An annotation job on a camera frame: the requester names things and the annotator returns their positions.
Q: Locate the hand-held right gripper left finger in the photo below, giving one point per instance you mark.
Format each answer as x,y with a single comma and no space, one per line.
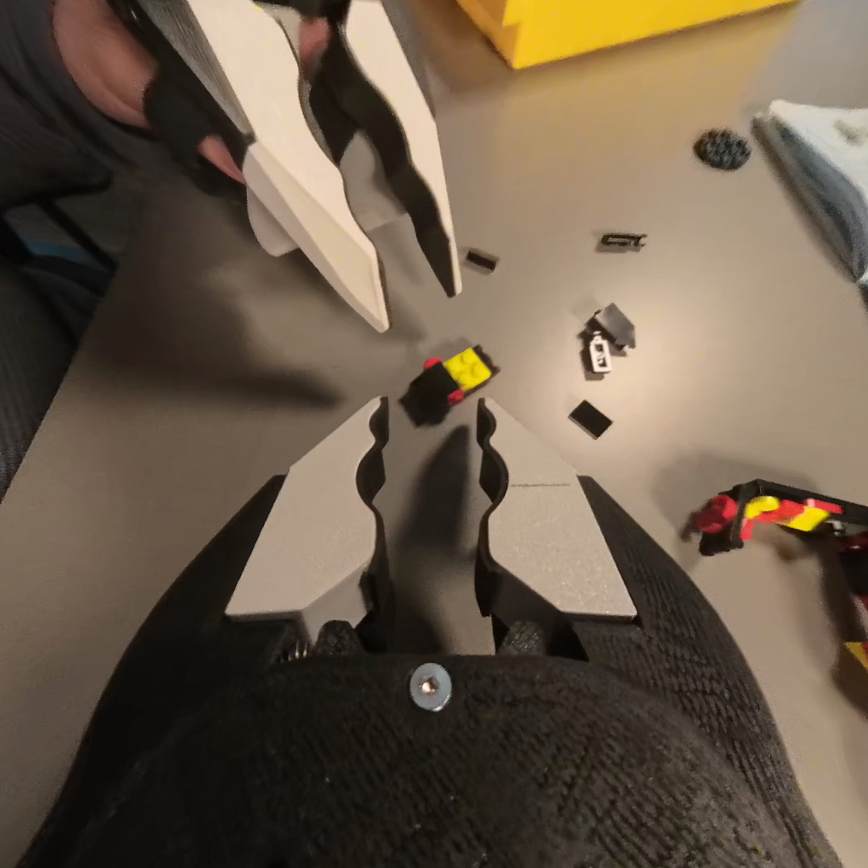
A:
312,542

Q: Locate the yellow plastic parts bin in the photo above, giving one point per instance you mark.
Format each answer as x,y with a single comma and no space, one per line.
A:
610,27

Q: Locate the person's left hand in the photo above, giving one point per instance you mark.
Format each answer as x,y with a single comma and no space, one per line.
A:
102,68

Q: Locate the small black red lego assembly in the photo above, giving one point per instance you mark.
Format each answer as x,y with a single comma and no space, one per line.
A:
434,397

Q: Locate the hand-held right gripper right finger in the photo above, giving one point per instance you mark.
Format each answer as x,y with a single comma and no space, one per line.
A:
556,549

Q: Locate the lego instruction booklet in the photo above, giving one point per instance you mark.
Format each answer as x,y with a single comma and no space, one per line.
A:
820,176

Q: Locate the small black lego brick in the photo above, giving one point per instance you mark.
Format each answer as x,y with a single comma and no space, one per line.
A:
481,260

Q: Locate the red yellow black lego model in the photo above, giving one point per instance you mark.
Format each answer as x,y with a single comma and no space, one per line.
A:
773,515

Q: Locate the black round lego plate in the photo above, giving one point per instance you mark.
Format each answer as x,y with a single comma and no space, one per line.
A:
722,148

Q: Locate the black square lego tile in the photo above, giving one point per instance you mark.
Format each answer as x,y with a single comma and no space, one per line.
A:
590,419

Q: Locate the printed black lego tile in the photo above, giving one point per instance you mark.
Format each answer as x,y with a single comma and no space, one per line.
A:
599,354

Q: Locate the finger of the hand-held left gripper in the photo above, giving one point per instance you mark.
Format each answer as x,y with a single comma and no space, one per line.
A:
407,102
285,135

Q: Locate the black lego clip piece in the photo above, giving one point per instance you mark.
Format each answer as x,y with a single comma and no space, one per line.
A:
620,241

